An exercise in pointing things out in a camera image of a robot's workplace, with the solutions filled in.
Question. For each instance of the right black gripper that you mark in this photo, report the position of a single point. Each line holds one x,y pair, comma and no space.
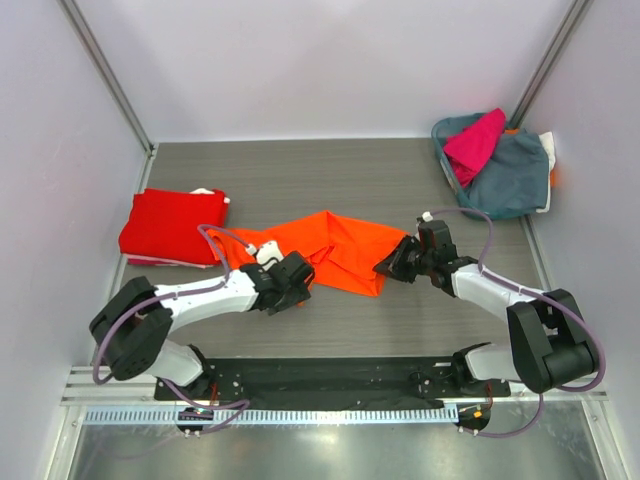
401,258

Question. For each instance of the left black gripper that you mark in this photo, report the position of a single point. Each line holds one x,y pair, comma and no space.
297,295

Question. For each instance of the orange t-shirt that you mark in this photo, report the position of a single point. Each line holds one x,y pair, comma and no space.
343,251

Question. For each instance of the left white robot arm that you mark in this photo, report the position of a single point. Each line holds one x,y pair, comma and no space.
132,330

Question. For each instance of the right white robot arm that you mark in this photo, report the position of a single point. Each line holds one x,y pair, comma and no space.
549,345

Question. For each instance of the folded red t-shirt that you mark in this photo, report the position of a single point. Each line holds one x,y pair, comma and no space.
162,228

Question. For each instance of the magenta t-shirt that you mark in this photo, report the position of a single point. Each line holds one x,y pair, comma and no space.
470,150

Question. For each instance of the teal laundry basket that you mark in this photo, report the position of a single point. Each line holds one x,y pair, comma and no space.
440,133

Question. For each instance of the white t-shirt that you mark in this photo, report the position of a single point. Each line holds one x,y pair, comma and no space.
548,144

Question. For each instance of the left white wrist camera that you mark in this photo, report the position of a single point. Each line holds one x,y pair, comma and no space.
265,255

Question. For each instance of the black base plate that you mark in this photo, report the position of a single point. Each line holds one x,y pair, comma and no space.
342,384

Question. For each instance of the slotted cable duct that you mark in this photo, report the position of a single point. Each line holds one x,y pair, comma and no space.
183,416

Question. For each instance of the left aluminium corner post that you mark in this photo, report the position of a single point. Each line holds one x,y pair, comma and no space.
83,31

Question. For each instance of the aluminium corner post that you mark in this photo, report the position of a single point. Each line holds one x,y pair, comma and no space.
83,31
560,40

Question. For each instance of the right aluminium corner post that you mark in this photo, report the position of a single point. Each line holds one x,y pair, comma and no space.
560,40

